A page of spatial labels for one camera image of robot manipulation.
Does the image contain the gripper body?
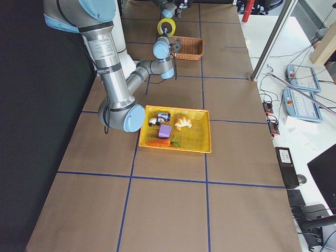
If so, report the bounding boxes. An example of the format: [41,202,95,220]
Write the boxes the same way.
[168,37,182,54]

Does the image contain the yellow tape roll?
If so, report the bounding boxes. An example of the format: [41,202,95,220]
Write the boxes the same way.
[157,17,176,37]

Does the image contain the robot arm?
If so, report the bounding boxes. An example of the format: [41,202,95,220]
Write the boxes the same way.
[152,0,193,19]
[43,1,177,132]

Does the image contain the brown wicker basket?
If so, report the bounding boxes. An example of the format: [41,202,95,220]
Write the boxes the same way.
[172,36,204,60]

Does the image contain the yellow woven basket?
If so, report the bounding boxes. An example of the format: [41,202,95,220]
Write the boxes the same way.
[139,105,212,153]

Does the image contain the small black jar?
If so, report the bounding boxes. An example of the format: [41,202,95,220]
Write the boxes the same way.
[157,112,171,121]

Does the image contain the toy croissant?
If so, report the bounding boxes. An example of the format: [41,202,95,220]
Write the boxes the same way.
[175,117,192,131]

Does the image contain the toy panda figure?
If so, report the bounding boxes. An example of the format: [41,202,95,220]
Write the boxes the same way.
[149,118,164,127]

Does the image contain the red cylinder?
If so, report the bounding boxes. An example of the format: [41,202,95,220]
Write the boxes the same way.
[241,0,255,23]

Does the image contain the purple foam block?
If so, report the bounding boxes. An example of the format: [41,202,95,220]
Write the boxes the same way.
[158,124,172,139]

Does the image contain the toy carrot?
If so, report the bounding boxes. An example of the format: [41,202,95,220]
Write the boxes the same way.
[145,139,181,147]

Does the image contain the orange power strip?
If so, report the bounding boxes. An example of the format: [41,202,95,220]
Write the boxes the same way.
[262,101,280,137]

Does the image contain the far teach pendant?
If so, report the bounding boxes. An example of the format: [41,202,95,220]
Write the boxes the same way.
[286,64,321,93]

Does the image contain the teach pendant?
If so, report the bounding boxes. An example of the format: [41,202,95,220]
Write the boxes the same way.
[286,64,321,93]
[282,87,323,123]

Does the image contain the near teach pendant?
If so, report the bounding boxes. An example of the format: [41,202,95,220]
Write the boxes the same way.
[282,87,323,123]

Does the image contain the black power adapter box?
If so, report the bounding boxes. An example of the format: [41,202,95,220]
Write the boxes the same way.
[275,147,299,189]

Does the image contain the black monitor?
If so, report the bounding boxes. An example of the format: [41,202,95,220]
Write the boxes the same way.
[308,146,335,214]

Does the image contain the black desk items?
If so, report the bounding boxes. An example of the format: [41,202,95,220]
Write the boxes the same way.
[287,190,335,251]

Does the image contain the white camera pole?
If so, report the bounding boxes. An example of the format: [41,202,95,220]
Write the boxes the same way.
[112,0,137,76]

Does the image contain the aluminium frame post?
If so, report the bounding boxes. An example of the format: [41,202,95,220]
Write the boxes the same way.
[251,0,298,81]

